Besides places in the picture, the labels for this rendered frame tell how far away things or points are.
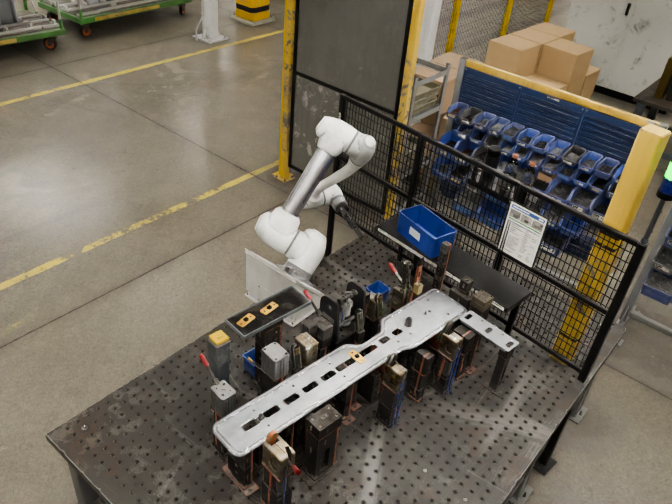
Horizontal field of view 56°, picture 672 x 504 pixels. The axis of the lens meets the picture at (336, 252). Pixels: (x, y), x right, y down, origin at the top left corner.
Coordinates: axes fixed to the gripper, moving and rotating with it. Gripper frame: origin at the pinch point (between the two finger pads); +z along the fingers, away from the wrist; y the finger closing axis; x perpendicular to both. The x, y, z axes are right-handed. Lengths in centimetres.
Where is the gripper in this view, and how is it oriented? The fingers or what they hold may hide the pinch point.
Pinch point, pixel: (356, 231)
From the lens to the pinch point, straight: 365.7
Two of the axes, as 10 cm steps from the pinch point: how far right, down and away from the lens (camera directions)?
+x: -8.2, 5.7, 1.0
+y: 3.8, 4.1, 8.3
